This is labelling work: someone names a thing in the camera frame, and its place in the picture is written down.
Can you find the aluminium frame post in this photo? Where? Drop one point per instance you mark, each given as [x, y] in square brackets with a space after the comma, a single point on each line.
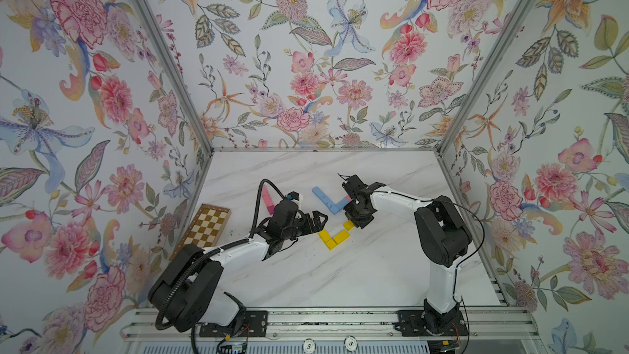
[498, 50]
[154, 32]

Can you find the yellow angled block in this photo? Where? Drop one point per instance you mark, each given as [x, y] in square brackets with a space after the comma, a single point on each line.
[341, 237]

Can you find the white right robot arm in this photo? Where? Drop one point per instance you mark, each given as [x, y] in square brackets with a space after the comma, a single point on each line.
[443, 236]

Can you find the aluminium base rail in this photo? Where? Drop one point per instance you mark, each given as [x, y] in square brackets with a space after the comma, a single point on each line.
[364, 323]

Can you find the wooden chessboard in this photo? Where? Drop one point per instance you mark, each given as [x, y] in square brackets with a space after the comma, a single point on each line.
[205, 228]

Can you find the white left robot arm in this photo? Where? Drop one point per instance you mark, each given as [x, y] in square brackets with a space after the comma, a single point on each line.
[187, 293]

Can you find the yellow rectangular block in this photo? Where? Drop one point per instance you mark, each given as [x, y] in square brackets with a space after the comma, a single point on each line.
[324, 235]

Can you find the small yellow cube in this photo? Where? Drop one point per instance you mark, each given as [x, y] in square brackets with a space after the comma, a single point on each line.
[331, 244]

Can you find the aluminium frame post left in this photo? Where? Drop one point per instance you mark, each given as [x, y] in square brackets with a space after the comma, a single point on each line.
[154, 32]

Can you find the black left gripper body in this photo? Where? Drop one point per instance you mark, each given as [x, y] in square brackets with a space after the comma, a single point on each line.
[297, 229]

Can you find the light blue long block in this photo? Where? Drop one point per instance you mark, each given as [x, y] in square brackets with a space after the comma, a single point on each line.
[322, 196]

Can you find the small blue cube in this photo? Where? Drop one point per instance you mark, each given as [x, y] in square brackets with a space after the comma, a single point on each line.
[334, 208]

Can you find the aluminium frame post right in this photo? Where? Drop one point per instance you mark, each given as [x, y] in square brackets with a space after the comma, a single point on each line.
[498, 50]

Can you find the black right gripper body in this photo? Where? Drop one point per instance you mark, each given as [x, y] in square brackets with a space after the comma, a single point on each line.
[353, 213]

